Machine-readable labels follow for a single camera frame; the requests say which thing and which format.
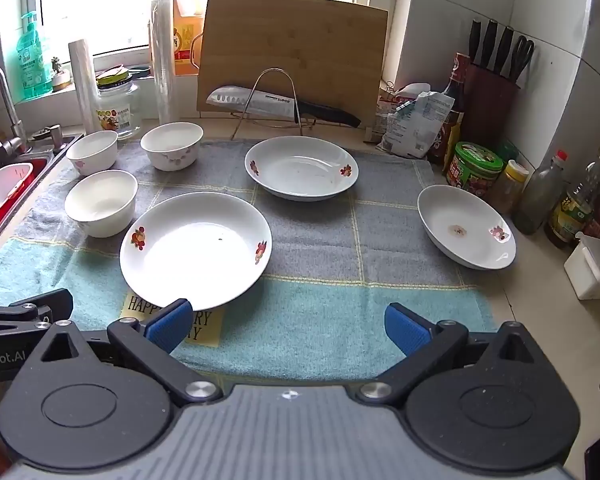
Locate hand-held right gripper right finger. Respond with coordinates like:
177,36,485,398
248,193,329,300
356,303,539,407

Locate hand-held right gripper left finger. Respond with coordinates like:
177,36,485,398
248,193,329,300
40,298,224,407

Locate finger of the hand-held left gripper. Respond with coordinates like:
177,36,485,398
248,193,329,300
0,288,74,342

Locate white floral plate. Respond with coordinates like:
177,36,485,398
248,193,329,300
417,184,517,271
119,192,274,312
244,136,360,202

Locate plain white bowl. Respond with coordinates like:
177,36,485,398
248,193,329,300
64,169,139,239

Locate white floral bowl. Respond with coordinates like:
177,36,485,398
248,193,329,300
140,122,204,172
65,130,119,176

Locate grey teal checked towel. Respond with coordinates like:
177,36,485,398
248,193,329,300
0,137,498,381

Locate red plastic basin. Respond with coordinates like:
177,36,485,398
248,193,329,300
0,157,49,246

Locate stainless steel sink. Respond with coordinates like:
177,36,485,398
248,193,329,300
0,130,84,261

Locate metal soap dispenser pump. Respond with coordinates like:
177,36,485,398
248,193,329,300
32,124,67,154

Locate green-lidded red label jar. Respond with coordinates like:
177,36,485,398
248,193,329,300
446,141,504,198

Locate yellow-lidded spice jar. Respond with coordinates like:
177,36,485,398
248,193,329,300
492,160,530,216

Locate clear bottle with red cap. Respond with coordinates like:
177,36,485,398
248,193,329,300
512,150,568,236

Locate white plastic box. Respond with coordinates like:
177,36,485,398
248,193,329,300
564,232,600,301

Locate metal faucet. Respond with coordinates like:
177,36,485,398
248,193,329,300
0,63,28,156

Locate white blue snack bag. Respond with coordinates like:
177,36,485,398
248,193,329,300
380,91,456,158

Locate clear glass jar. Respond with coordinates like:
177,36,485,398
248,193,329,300
95,71,142,140

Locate dark soy sauce bottle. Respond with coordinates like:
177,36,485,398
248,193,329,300
427,52,472,163

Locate red white snack bag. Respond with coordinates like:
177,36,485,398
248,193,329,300
377,82,421,142

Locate short plastic wrap roll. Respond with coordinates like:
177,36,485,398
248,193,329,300
68,39,101,133

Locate small potted plant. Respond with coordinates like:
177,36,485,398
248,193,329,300
50,56,72,92

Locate dark red knife block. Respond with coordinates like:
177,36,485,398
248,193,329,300
462,62,521,148

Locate green dish soap bottle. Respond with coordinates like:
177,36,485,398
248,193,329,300
16,11,54,101

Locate tall plastic wrap roll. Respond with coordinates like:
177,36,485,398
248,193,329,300
150,0,177,126

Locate black kitchen scissors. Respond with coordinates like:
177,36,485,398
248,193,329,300
511,36,536,84

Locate orange cooking oil bottle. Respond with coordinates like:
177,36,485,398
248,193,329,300
160,0,206,77

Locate bamboo cutting board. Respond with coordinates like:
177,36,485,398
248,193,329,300
196,0,389,128

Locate window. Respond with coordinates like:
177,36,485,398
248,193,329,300
39,0,376,56

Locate black-handled kitchen knife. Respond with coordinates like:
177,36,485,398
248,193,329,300
205,86,362,129

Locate metal wire rack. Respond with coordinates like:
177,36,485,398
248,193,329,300
230,68,318,141

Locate black-handled block knife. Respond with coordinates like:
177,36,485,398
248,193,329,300
495,25,515,74
481,19,499,69

